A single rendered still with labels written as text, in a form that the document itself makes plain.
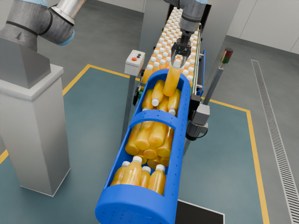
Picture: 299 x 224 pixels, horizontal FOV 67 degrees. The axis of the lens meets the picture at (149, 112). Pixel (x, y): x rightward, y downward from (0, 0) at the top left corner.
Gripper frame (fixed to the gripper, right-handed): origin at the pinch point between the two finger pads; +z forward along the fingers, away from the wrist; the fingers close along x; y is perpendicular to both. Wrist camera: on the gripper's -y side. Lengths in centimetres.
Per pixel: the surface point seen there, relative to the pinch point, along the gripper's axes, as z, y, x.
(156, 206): 11, 74, 5
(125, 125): 94, -37, -28
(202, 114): 48, -26, 30
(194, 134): 70, -26, 31
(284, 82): 131, -292, 210
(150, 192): 10, 71, 2
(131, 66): 25.9, -28.9, -29.5
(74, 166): 134, -4, -64
